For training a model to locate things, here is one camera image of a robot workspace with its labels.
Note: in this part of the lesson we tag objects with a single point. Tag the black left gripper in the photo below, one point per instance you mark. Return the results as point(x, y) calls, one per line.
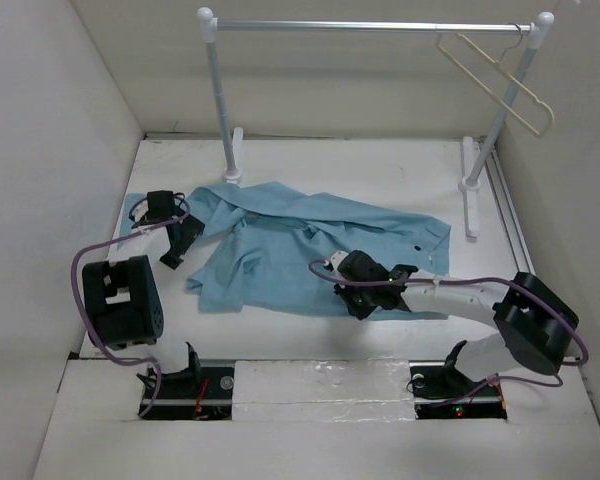
point(190, 229)

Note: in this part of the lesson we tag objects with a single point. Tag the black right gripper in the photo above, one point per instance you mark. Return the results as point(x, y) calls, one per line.
point(361, 311)

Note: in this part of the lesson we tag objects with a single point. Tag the light blue trousers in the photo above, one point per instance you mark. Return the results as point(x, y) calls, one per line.
point(270, 233)

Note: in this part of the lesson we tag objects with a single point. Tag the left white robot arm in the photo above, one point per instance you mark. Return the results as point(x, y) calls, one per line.
point(116, 292)

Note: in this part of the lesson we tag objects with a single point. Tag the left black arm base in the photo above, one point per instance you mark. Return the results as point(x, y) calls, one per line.
point(208, 399)

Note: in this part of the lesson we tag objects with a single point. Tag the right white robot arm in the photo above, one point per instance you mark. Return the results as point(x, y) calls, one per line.
point(533, 326)

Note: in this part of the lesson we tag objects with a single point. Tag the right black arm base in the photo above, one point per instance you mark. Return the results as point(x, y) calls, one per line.
point(444, 394)

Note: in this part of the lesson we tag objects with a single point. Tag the white clothes rack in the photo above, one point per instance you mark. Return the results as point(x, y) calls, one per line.
point(364, 79)

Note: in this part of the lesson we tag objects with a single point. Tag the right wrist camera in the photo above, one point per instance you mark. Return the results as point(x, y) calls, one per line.
point(335, 260)

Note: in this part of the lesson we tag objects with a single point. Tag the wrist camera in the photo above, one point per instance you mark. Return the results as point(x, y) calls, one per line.
point(335, 260)
point(160, 206)

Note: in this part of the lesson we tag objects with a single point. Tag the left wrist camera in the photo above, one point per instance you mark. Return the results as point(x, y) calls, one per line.
point(160, 206)

